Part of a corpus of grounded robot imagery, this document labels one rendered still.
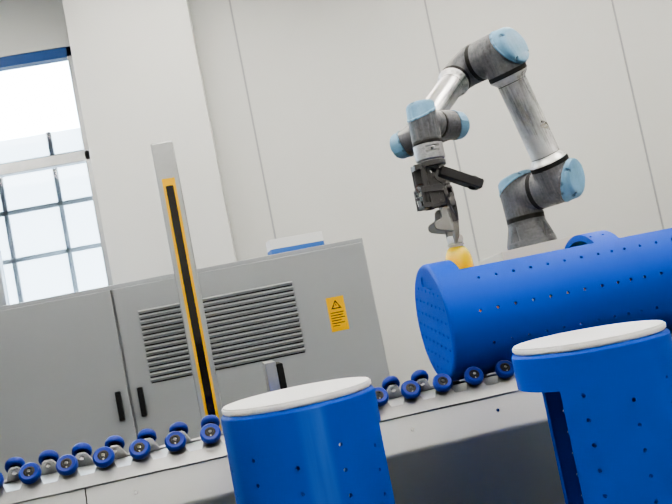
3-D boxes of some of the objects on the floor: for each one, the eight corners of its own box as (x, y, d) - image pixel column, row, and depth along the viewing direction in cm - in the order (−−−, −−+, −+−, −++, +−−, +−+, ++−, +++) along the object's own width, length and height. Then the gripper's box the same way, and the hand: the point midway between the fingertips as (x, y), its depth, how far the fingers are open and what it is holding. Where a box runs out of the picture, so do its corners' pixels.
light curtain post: (268, 780, 215) (151, 148, 226) (290, 773, 216) (173, 145, 227) (269, 793, 209) (149, 143, 220) (293, 786, 210) (172, 140, 221)
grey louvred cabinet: (-51, 648, 373) (-102, 334, 383) (409, 543, 394) (350, 247, 404) (-104, 703, 319) (-162, 336, 329) (432, 578, 340) (363, 236, 350)
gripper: (406, 169, 211) (422, 251, 209) (417, 160, 199) (435, 246, 198) (438, 164, 212) (454, 245, 211) (451, 154, 201) (468, 240, 199)
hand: (455, 238), depth 205 cm, fingers closed on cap, 4 cm apart
